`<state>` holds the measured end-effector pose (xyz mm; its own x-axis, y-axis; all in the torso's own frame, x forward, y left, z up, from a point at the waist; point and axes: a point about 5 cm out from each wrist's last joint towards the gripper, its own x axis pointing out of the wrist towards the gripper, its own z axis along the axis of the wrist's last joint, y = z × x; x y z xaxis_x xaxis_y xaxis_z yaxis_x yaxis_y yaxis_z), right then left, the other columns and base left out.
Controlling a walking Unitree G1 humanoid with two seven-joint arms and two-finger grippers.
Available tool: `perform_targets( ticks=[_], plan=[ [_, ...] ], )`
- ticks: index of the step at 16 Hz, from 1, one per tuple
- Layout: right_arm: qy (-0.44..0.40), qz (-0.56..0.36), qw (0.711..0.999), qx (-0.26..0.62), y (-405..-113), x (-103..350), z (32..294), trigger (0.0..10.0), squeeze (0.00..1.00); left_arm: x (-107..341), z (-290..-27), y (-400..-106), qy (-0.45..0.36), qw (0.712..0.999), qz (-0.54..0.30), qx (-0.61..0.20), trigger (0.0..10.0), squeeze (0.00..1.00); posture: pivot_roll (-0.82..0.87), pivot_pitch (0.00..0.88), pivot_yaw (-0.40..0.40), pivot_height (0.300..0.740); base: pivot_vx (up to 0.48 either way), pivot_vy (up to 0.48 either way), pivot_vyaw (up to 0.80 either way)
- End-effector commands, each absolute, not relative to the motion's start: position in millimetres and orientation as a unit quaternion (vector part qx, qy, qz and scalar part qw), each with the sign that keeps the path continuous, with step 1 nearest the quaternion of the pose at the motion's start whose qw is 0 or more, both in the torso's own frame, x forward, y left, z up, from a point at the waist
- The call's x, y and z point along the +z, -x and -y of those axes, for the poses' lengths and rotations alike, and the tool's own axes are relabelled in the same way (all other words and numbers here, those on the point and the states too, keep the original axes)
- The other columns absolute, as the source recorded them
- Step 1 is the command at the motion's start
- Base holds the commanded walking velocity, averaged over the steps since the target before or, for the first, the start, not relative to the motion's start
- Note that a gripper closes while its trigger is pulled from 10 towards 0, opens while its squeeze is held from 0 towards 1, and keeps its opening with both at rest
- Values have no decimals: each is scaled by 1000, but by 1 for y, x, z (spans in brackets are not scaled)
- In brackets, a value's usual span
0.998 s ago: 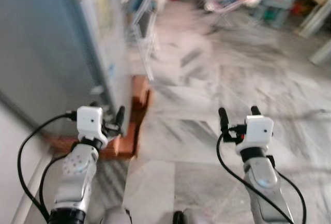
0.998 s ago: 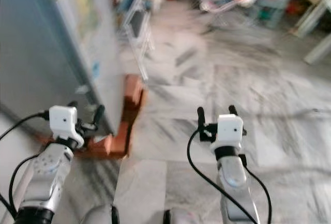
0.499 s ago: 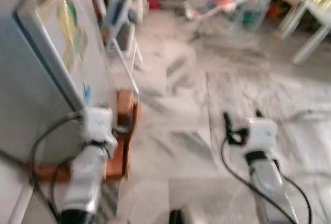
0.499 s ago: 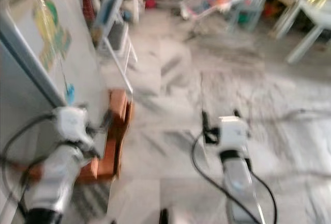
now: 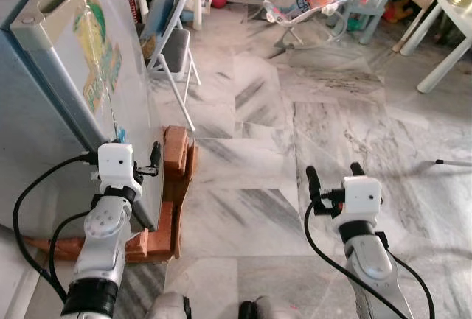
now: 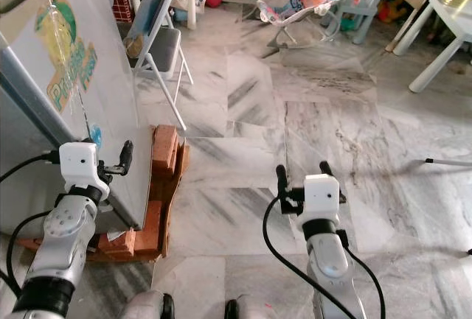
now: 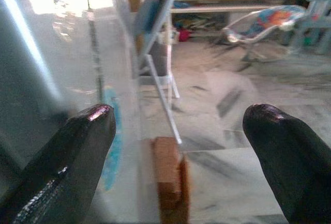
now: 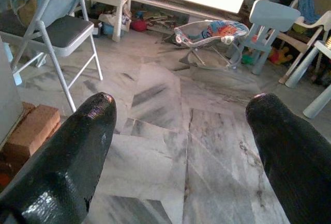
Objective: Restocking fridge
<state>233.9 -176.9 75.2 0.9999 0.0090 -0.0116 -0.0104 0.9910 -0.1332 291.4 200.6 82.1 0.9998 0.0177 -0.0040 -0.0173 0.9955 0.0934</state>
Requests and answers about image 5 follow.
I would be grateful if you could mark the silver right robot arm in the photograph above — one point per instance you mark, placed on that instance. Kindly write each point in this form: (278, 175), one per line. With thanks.
(369, 260)

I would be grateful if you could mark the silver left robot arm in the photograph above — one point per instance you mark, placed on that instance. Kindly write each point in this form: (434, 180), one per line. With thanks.
(103, 238)

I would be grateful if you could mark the grey fridge with cartoon sticker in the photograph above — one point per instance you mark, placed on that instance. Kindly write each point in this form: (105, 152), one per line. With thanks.
(44, 113)

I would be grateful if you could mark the red brick stack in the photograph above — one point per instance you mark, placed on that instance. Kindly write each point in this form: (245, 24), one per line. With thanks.
(175, 153)

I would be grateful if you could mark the brown wooden board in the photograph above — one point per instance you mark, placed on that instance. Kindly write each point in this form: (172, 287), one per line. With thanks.
(186, 201)

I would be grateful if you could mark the thin dark rod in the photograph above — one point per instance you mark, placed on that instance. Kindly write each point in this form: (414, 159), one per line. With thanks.
(453, 163)

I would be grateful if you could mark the white folding chair grey seat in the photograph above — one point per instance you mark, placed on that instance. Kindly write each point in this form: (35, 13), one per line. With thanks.
(175, 50)

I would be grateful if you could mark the yellow green cartoon sticker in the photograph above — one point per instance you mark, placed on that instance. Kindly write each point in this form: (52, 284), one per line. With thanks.
(96, 46)

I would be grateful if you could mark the grey right robot leg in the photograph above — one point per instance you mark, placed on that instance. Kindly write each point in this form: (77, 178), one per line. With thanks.
(262, 310)

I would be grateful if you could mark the grey robot leg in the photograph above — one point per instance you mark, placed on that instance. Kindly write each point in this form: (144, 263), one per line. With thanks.
(262, 310)
(168, 308)

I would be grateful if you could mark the white table with round legs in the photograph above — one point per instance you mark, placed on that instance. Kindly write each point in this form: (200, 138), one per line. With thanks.
(446, 62)

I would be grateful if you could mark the grey left robot leg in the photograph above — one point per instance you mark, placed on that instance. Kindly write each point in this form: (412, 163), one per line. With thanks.
(168, 308)

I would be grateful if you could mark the beige wooden chair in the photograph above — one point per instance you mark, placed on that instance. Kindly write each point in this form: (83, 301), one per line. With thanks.
(420, 24)

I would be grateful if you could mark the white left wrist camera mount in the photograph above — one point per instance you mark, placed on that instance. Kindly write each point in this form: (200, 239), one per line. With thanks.
(116, 168)

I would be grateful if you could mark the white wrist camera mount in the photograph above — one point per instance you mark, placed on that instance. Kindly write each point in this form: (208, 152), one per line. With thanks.
(363, 197)
(116, 168)

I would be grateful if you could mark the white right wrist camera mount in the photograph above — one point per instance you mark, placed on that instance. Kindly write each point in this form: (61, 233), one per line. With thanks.
(363, 197)

